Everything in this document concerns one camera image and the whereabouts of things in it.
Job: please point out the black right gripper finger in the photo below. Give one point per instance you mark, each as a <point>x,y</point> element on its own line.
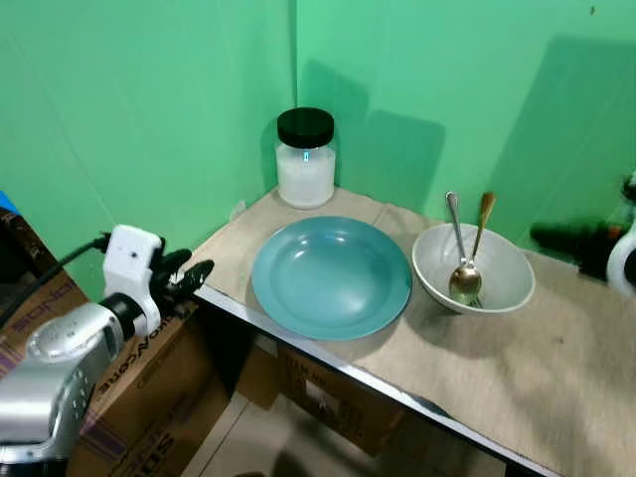
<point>552,235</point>
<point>558,256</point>

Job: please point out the blue ceramic plate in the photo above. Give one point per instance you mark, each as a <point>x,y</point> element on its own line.
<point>331,280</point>

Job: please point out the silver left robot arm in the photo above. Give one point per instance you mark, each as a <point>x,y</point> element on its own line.
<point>50,378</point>

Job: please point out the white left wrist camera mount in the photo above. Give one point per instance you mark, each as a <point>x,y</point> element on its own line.
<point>129,260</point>

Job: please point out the brown cardboard box purple print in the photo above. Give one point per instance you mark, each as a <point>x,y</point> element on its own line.
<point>50,298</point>

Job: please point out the white ceramic bowl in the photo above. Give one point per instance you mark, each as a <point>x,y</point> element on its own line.
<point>507,273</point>

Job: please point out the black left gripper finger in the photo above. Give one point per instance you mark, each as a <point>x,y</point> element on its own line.
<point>197,276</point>
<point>177,260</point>

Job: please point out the silver metal spoon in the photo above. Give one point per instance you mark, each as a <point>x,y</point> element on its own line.
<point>454,224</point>

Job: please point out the large printed cardboard box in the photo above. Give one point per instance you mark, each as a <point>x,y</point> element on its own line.
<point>149,388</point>

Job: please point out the small cardboard box with label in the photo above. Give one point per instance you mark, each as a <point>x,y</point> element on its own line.
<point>333,397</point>

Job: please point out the glass jar with black lid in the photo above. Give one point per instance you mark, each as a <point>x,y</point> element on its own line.
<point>305,177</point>

